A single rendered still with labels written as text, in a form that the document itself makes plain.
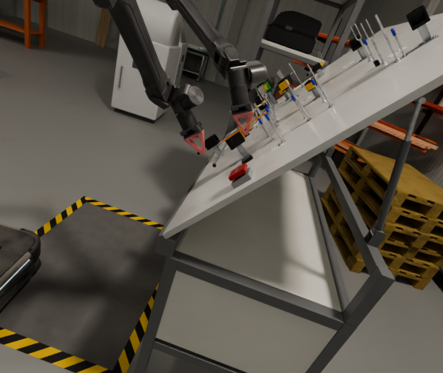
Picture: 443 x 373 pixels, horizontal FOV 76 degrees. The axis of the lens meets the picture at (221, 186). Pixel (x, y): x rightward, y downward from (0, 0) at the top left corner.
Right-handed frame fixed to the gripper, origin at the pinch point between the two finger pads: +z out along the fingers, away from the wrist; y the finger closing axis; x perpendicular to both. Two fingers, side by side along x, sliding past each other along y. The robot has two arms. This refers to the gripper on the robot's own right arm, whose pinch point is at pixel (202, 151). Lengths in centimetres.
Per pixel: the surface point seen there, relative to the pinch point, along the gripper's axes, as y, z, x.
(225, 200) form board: -28.4, 10.0, -4.5
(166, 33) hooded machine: 320, -112, 27
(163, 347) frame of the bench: -18, 56, 42
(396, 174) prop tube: -21, 25, -49
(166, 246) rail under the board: -23.8, 17.6, 18.1
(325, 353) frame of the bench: -28, 70, -12
